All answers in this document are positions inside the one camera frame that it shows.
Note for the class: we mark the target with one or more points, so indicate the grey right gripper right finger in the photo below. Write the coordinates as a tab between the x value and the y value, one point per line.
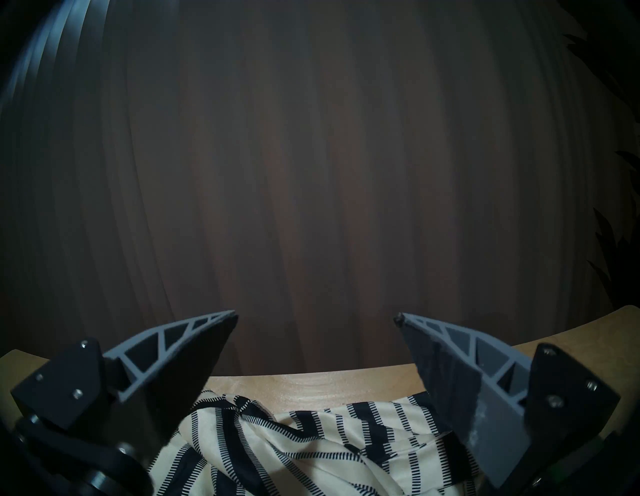
470	390

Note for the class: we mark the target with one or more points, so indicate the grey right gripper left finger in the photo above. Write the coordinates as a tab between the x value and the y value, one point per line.
165	375

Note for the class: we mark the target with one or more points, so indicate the cream black striped shirt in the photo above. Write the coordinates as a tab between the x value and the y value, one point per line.
310	450

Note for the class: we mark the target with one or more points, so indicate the grey pleated curtain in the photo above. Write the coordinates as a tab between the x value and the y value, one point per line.
300	175

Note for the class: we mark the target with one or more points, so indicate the tall dark leafy plant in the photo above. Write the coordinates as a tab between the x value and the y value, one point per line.
612	150

